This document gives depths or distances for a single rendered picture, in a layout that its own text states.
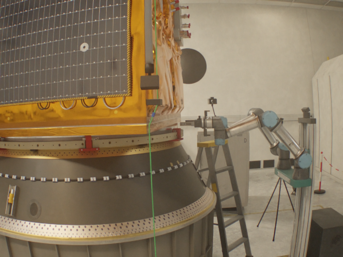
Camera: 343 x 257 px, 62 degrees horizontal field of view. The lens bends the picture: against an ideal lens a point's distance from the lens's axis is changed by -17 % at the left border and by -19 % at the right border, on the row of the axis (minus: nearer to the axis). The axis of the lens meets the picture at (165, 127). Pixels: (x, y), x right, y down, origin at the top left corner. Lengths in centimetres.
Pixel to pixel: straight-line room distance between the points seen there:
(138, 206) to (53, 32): 114
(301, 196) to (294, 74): 761
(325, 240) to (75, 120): 223
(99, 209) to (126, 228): 19
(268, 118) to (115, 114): 109
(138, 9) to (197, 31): 843
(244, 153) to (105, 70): 453
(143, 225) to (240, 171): 421
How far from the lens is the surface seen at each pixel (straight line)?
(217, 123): 238
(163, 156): 230
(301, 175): 257
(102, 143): 203
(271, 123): 235
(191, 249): 234
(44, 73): 188
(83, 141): 201
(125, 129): 175
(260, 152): 1013
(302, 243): 296
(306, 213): 286
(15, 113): 203
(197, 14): 1036
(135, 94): 173
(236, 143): 597
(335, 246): 301
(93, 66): 176
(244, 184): 610
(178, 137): 248
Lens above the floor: 186
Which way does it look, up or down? 3 degrees down
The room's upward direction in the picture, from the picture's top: 2 degrees counter-clockwise
